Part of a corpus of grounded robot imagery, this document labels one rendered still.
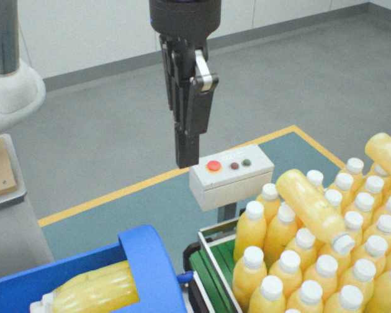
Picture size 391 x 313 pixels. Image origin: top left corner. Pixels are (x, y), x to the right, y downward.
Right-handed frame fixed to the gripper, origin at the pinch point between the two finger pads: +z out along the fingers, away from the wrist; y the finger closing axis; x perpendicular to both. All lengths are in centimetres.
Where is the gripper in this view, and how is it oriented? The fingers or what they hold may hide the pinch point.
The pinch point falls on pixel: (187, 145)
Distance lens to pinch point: 50.9
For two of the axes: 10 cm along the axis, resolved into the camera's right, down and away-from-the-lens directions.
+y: -3.7, -6.1, 7.0
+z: 0.0, 7.6, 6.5
